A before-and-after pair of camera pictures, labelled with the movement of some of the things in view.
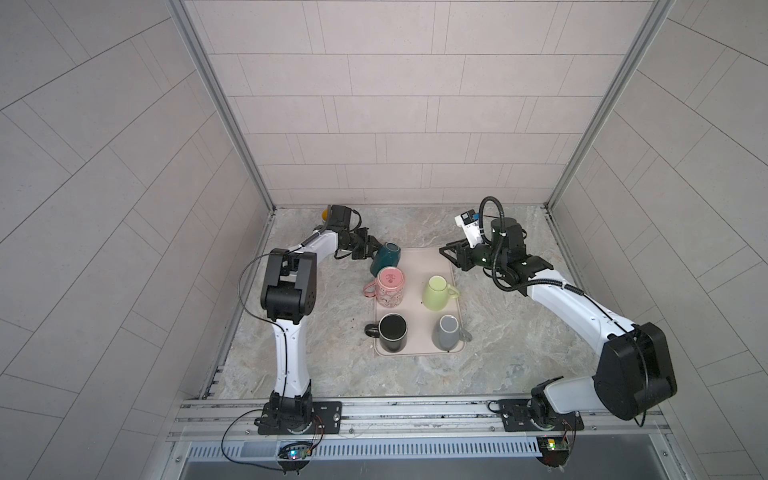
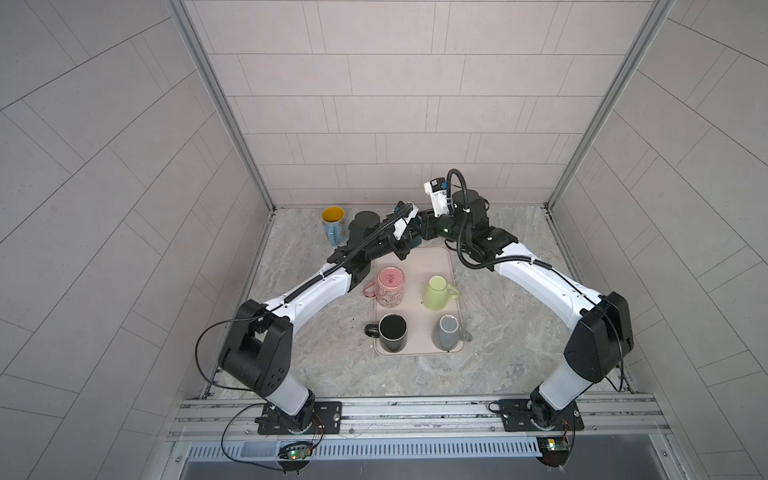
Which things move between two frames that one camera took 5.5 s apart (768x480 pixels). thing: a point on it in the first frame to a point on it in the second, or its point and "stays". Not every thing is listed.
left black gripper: (365, 248) to (402, 245)
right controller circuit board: (554, 449) stays
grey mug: (446, 333) stays
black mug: (391, 329) stays
